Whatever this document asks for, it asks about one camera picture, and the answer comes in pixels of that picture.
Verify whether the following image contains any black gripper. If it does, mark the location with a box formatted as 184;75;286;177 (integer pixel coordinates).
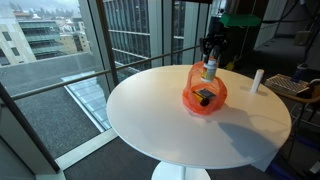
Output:
199;34;231;68

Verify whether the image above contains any white bottle with yellow label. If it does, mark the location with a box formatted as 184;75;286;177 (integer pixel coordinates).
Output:
200;58;219;83

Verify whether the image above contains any orange plastic carrier bag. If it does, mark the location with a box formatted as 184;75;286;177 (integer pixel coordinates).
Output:
182;61;228;116

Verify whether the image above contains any yellow and black small box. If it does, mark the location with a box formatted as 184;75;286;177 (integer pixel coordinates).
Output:
192;88;217;108

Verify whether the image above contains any white tube with barcode label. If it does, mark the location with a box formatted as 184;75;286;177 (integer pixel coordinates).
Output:
249;68;265;94

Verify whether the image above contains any dark grey window mullion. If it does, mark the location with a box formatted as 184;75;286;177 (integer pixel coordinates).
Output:
95;0;120;88
0;81;62;174
161;0;175;66

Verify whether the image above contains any dark blue bottle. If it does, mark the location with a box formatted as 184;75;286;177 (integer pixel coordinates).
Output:
291;63;308;84

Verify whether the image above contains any white paper sheet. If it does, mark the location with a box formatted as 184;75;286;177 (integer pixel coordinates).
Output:
251;149;279;173

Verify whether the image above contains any round white table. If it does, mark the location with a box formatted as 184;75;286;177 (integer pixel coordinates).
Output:
11;44;201;101

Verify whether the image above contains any white window sill strip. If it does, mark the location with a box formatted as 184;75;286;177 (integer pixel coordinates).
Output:
54;128;119;171

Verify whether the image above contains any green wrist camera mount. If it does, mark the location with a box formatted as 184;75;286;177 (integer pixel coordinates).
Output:
219;12;263;28

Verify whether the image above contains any white table pedestal base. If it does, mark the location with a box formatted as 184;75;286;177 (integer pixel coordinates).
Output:
150;160;212;180

